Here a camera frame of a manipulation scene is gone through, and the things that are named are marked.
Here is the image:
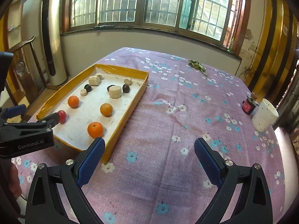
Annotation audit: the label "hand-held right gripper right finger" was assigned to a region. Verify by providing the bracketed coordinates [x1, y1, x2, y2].
[194, 137, 274, 224]

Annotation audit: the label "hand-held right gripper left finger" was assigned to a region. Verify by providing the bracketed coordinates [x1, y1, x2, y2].
[25, 137, 106, 224]

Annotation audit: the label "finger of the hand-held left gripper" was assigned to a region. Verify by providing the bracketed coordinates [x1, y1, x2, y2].
[5, 112, 61, 129]
[0, 105, 27, 124]

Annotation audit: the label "white cardboard tray yellow rim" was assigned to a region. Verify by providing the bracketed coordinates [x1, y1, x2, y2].
[35, 63, 150, 165]

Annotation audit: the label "large orange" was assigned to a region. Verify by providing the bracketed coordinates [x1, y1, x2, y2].
[87, 122, 104, 139]

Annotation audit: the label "large beige sugarcane piece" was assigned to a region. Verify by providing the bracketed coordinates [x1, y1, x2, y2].
[88, 75, 101, 86]
[109, 85, 122, 98]

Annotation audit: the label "person's left hand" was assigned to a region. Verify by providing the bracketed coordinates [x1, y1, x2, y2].
[8, 164, 22, 199]

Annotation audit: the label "wooden chair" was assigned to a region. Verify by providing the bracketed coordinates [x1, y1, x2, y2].
[5, 36, 46, 108]

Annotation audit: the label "purple floral tablecloth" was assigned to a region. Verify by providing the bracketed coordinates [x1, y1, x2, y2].
[10, 47, 288, 224]

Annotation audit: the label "red box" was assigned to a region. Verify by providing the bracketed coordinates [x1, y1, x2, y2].
[242, 93, 258, 115]

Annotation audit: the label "white dotted cup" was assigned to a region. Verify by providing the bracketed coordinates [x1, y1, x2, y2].
[251, 98, 279, 133]

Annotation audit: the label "standing air conditioner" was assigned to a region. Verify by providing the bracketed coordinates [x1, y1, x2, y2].
[39, 0, 69, 86]

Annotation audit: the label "green leaves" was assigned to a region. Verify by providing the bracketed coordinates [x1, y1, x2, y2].
[188, 60, 208, 76]

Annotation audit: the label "golden wooden cabinet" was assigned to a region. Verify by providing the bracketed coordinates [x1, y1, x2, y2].
[248, 0, 299, 94]

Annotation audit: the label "barred window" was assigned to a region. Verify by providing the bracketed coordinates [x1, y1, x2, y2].
[61, 0, 248, 49]

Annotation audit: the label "tangled cables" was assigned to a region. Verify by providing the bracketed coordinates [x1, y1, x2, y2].
[244, 65, 257, 77]

